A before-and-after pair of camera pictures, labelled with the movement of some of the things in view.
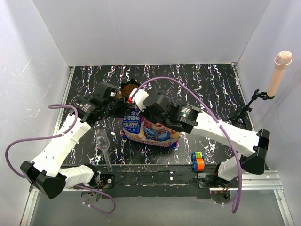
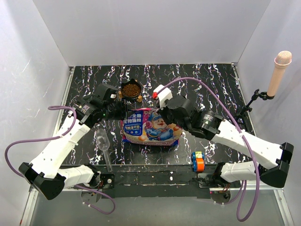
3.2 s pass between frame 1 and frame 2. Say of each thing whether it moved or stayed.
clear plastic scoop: stayed
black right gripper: moved
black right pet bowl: stayed
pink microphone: stayed
